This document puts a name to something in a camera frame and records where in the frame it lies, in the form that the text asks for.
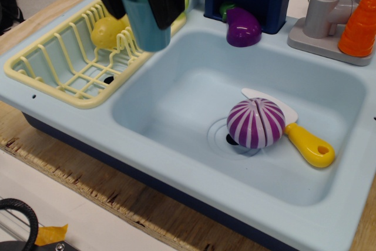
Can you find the teal plastic cup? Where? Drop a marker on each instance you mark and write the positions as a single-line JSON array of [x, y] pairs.
[[149, 37]]

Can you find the pale yellow drying rack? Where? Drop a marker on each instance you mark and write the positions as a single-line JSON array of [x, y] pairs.
[[66, 65]]

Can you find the light blue toy sink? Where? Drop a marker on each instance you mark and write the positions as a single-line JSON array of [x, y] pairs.
[[168, 123]]

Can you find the purple toy eggplant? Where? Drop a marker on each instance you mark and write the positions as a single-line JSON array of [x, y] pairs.
[[243, 29]]

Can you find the grey toy faucet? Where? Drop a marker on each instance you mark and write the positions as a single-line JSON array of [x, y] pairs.
[[320, 31]]

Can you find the purple striped toy onion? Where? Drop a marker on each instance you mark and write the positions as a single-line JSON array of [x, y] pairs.
[[256, 123]]

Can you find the orange toy carrot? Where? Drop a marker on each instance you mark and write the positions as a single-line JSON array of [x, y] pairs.
[[358, 37]]

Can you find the yellow tape piece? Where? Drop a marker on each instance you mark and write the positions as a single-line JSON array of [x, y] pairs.
[[51, 234]]

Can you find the yellow handled toy knife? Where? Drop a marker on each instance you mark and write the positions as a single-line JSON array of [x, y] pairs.
[[317, 152]]

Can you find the grey metal bracket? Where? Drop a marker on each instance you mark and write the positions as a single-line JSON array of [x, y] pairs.
[[57, 246]]

